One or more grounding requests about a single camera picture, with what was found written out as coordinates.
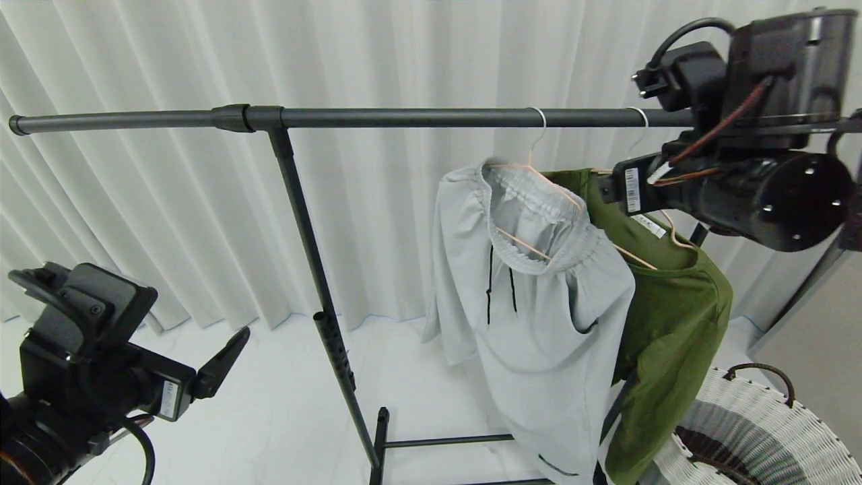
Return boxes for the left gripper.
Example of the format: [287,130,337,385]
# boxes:
[0,327,251,485]

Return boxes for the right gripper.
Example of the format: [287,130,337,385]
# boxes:
[598,150,857,253]

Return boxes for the pink clothes hanger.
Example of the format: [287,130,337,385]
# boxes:
[488,108,593,263]
[591,106,699,271]

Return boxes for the green long-sleeved shirt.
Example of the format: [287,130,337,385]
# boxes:
[542,168,735,485]

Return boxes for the pale grey shorts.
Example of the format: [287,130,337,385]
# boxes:
[422,158,637,485]

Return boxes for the white laundry basket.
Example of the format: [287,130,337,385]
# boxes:
[650,364,862,485]

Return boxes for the black clothes rack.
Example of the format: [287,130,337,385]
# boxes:
[8,104,709,485]

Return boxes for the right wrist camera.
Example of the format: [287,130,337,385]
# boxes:
[632,42,729,146]

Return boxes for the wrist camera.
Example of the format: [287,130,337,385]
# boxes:
[8,261,159,412]
[632,42,729,146]

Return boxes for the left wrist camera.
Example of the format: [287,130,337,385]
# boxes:
[8,261,159,412]

